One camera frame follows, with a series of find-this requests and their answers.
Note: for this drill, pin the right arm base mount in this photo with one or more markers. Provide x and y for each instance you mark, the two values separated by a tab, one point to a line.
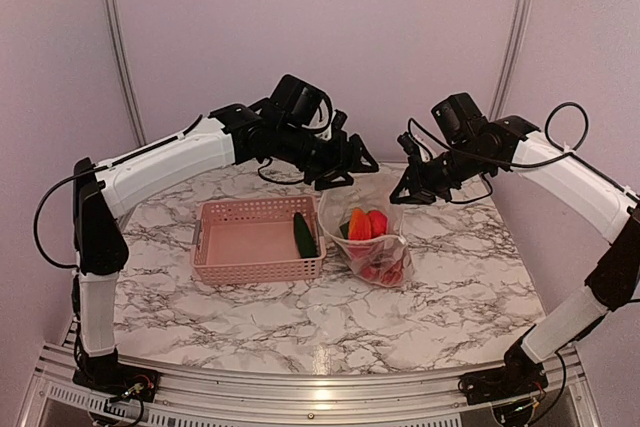
501	383

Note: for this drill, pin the red round fruit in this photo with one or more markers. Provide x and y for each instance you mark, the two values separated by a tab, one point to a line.
378	223

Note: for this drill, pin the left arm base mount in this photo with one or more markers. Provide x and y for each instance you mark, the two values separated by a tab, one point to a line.
106	374

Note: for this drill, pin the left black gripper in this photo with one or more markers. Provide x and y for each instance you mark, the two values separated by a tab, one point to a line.
342	159

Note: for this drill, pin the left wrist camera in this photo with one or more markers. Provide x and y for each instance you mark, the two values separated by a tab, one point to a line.
306	107

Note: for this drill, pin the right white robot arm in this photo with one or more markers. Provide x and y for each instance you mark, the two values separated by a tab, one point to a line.
474	146

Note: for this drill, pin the green cucumber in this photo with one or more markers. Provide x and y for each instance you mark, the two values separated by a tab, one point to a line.
303	237

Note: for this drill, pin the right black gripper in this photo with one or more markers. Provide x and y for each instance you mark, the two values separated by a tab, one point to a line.
419	179

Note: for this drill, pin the clear dotted zip top bag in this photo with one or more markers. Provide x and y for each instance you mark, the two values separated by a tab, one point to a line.
369	192

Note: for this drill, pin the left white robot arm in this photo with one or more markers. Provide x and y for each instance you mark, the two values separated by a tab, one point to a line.
105	191

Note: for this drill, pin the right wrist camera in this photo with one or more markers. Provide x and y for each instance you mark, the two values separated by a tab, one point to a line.
459	120

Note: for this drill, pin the pink perforated plastic basket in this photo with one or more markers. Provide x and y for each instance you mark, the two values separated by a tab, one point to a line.
252	241

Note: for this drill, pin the green avocado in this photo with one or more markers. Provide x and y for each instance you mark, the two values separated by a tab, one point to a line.
346	230

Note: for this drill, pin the aluminium frame post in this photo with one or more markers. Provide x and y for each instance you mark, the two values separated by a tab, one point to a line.
123	71
517	32

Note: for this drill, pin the right aluminium frame post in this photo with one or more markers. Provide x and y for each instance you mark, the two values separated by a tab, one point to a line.
517	32

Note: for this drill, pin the front aluminium rail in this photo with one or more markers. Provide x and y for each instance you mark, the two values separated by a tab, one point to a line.
193	396

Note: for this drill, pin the left aluminium frame post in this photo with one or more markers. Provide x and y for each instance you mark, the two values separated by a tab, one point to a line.
123	71

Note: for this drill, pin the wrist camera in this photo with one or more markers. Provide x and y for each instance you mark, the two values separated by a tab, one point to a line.
459	120
306	107

